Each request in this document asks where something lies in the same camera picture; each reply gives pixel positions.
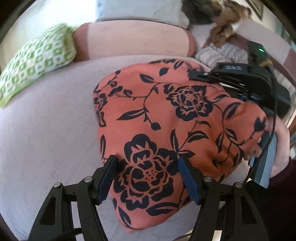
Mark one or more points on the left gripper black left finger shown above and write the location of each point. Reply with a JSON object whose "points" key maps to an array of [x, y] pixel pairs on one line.
{"points": [[70, 210]]}

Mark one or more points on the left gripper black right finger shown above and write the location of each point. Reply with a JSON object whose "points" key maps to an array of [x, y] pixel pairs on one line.
{"points": [[229, 209]]}

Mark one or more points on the orange black floral garment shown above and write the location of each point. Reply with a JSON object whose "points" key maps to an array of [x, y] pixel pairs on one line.
{"points": [[152, 114]]}

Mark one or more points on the person's right hand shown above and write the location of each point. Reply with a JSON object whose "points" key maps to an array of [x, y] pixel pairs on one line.
{"points": [[282, 148]]}

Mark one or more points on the white grey striped garment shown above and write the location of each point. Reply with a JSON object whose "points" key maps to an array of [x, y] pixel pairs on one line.
{"points": [[212, 55]]}

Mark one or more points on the brown leopard print garment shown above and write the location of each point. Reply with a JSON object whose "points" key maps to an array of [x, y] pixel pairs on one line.
{"points": [[228, 22]]}

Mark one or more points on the pink quilted bedspread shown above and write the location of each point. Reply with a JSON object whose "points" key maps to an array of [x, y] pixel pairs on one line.
{"points": [[49, 134]]}

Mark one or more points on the black dark garment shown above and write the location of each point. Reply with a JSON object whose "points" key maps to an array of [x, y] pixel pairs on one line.
{"points": [[201, 12]]}

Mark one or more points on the pink bolster pillow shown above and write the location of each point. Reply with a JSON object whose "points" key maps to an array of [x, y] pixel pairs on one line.
{"points": [[131, 37]]}

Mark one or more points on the green white patterned pillow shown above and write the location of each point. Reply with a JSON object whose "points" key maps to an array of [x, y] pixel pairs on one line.
{"points": [[53, 49]]}

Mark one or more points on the framed picture on wall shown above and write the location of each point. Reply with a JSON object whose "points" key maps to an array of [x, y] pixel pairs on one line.
{"points": [[257, 6]]}

